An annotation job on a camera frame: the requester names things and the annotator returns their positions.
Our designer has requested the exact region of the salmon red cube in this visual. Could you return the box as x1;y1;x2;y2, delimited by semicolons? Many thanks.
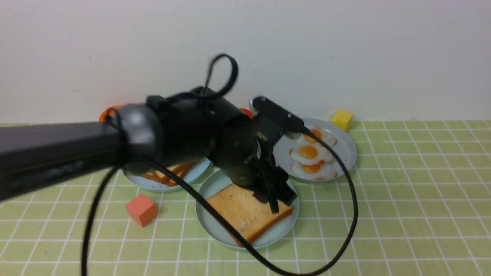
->
125;194;158;228

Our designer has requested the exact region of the fried egg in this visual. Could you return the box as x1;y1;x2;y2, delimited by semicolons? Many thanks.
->
301;127;337;147
290;161;338;181
289;144;333;166

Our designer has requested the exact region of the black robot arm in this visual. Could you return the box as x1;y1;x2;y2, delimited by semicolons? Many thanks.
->
0;87;305;213

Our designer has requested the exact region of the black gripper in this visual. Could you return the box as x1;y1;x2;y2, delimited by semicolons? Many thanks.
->
209;115;297;214

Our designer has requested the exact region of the toast slice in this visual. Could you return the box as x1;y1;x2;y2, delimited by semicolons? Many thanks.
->
143;163;194;181
207;183;294;244
153;174;179;187

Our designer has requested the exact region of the light blue bread plate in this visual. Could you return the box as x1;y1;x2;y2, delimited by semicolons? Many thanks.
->
124;159;211;193

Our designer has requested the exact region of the orange fruit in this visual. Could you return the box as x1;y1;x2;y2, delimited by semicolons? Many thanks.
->
98;105;122;122

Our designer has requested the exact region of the red pomegranate fruit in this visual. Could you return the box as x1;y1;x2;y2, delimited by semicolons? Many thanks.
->
240;108;254;119

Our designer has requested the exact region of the teal centre plate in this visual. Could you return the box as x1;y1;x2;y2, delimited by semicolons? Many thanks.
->
195;171;300;250

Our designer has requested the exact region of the yellow cube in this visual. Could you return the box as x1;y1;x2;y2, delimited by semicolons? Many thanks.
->
332;110;354;132

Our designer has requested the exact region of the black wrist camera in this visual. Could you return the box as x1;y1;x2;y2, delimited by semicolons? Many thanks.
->
249;96;305;133

